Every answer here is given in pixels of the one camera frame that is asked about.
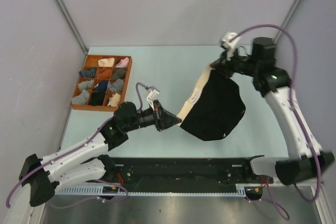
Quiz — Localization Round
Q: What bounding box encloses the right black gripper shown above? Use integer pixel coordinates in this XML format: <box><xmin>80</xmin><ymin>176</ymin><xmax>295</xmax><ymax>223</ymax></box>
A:
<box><xmin>210</xmin><ymin>45</ymin><xmax>258</xmax><ymax>80</ymax></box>

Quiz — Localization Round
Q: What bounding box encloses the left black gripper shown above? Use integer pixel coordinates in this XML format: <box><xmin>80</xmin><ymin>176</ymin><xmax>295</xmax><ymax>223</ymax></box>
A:
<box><xmin>124</xmin><ymin>99</ymin><xmax>181</xmax><ymax>132</ymax></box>

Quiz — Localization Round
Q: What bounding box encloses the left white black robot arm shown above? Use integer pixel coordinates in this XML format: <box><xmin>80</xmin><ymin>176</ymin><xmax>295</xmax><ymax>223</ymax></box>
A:
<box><xmin>19</xmin><ymin>100</ymin><xmax>182</xmax><ymax>207</ymax></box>

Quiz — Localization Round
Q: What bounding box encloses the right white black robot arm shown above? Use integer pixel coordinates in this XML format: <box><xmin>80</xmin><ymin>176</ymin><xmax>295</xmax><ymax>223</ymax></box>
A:
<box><xmin>211</xmin><ymin>32</ymin><xmax>335</xmax><ymax>186</ymax></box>

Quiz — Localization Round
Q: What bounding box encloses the beige rolled cloth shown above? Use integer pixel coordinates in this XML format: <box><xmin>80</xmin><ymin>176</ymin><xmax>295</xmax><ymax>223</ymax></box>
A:
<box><xmin>107</xmin><ymin>93</ymin><xmax>121</xmax><ymax>107</ymax></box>

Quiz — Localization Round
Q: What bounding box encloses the grey striped rolled cloth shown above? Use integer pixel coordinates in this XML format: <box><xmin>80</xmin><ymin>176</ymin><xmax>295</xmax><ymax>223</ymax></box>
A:
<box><xmin>107</xmin><ymin>79</ymin><xmax>124</xmax><ymax>93</ymax></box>

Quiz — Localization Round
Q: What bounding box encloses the dark grey rolled cloth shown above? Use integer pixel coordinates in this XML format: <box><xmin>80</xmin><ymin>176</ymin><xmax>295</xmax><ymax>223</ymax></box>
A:
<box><xmin>111</xmin><ymin>68</ymin><xmax>127</xmax><ymax>80</ymax></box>

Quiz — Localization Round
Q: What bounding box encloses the black rolled cloth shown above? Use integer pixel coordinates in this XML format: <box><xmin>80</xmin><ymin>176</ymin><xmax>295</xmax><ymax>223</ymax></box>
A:
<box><xmin>89</xmin><ymin>92</ymin><xmax>105</xmax><ymax>106</ymax></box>

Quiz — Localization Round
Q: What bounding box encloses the pink white rolled cloth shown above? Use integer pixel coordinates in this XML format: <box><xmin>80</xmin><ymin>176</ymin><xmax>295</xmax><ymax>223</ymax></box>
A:
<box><xmin>115</xmin><ymin>57</ymin><xmax>130</xmax><ymax>68</ymax></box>

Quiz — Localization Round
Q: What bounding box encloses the navy blue rolled cloth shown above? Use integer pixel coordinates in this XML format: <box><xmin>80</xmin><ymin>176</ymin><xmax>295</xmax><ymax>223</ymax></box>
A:
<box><xmin>92</xmin><ymin>80</ymin><xmax>109</xmax><ymax>92</ymax></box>

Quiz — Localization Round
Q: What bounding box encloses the orange wooden divided tray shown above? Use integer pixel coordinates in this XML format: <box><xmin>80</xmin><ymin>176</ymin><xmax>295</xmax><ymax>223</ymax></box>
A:
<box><xmin>70</xmin><ymin>55</ymin><xmax>132</xmax><ymax>112</ymax></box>

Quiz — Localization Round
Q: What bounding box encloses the orange rolled cloth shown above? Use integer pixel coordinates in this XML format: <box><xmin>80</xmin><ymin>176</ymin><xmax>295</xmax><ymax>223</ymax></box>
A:
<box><xmin>97</xmin><ymin>68</ymin><xmax>112</xmax><ymax>79</ymax></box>

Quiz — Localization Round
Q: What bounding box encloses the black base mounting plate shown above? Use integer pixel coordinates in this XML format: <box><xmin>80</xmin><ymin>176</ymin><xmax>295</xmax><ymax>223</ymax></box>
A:
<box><xmin>99</xmin><ymin>157</ymin><xmax>273</xmax><ymax>192</ymax></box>

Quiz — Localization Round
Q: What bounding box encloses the cream rolled cloth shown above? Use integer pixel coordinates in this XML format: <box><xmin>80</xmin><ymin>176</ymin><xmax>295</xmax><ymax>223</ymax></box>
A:
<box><xmin>98</xmin><ymin>58</ymin><xmax>115</xmax><ymax>68</ymax></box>

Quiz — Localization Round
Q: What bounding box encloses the light grey rolled cloth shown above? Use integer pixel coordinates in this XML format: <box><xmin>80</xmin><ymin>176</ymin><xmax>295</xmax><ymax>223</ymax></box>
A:
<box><xmin>77</xmin><ymin>80</ymin><xmax>94</xmax><ymax>91</ymax></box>

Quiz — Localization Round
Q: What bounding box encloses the grey striped corner cloth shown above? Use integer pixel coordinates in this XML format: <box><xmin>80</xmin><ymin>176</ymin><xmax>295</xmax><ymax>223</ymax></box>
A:
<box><xmin>71</xmin><ymin>90</ymin><xmax>90</xmax><ymax>105</ymax></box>

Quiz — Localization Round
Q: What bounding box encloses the navy striped rolled cloth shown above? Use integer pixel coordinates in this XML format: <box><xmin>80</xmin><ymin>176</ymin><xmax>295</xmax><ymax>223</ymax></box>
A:
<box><xmin>78</xmin><ymin>68</ymin><xmax>97</xmax><ymax>78</ymax></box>

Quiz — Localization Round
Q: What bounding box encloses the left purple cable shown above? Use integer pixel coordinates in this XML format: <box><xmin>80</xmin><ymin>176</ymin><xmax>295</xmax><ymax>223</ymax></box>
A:
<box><xmin>5</xmin><ymin>81</ymin><xmax>151</xmax><ymax>208</ymax></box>

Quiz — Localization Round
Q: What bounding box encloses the white slotted cable duct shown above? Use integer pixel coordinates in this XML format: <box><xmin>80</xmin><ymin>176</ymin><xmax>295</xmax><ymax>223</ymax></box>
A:
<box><xmin>56</xmin><ymin>184</ymin><xmax>246</xmax><ymax>197</ymax></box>

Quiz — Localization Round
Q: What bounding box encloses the right aluminium corner post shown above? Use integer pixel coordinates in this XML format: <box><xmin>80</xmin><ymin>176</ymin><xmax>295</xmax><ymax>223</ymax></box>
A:
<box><xmin>272</xmin><ymin>0</ymin><xmax>318</xmax><ymax>44</ymax></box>

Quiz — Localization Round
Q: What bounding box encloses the aluminium corner post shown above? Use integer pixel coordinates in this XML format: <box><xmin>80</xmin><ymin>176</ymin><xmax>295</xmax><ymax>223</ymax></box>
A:
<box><xmin>272</xmin><ymin>0</ymin><xmax>318</xmax><ymax>44</ymax></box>
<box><xmin>54</xmin><ymin>0</ymin><xmax>88</xmax><ymax>55</ymax></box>

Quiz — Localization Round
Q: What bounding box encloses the left aluminium corner post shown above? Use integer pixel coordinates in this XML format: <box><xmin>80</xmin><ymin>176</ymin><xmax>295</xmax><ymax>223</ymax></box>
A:
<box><xmin>54</xmin><ymin>0</ymin><xmax>88</xmax><ymax>55</ymax></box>

